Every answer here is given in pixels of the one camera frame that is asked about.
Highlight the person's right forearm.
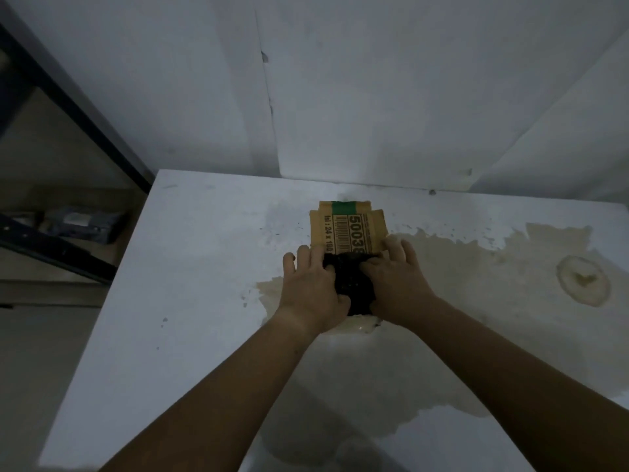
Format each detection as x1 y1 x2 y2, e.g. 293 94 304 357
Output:
399 299 629 472

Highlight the brown cardboard piece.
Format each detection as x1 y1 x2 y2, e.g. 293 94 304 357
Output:
309 200 389 257

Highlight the black metal shelf rack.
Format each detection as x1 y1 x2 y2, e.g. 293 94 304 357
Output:
0 22 155 286

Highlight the person's left forearm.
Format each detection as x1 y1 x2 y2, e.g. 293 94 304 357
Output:
98 309 326 472

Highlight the person's right hand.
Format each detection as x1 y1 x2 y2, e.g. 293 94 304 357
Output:
360 235 444 328

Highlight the black cloth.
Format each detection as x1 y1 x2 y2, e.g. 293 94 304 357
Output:
322 251 382 317

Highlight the person's left hand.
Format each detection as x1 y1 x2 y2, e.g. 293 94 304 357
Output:
274 245 353 336

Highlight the grey packet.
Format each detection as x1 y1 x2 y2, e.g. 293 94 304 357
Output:
41 206 124 244

